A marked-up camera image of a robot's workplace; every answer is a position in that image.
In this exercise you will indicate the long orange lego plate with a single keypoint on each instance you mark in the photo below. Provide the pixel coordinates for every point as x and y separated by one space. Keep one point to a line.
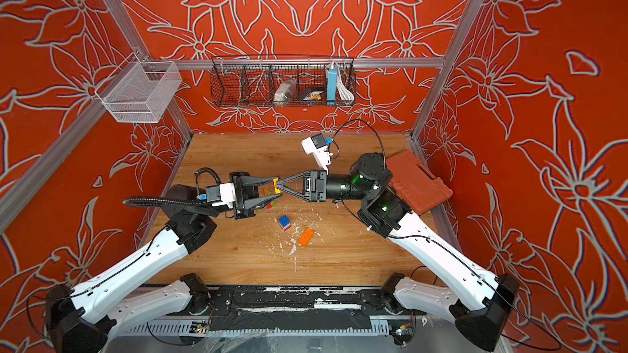
306 237

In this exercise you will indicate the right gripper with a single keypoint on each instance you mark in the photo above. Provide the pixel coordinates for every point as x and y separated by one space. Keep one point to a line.
317 189

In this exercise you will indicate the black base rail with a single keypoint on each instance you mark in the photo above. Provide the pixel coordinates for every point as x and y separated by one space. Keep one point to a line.
296 308

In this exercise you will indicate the black small box in basket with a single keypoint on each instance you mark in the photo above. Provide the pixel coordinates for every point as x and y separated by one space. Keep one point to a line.
311 95

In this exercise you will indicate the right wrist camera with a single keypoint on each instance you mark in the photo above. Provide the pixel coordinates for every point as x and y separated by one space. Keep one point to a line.
318 146

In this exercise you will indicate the red plastic tool case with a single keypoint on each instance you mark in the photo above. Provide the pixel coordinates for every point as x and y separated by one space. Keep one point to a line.
415 184

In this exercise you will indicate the clear plastic bin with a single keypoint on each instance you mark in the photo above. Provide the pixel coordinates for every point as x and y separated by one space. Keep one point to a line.
141 93

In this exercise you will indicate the black wire basket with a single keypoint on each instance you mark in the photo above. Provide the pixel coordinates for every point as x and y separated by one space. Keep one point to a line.
252 81

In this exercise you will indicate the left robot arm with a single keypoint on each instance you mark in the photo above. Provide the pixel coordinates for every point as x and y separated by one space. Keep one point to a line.
86 317

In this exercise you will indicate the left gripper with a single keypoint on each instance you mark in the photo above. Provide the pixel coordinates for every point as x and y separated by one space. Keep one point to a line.
245 203

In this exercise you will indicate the blue lego brick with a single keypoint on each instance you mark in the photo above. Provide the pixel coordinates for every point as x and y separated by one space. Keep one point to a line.
284 222

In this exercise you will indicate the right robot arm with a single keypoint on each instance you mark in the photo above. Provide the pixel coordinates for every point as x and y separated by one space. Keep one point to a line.
477 301

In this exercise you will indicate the plastic bag in basket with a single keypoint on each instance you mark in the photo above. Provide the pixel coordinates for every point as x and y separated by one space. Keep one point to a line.
284 94

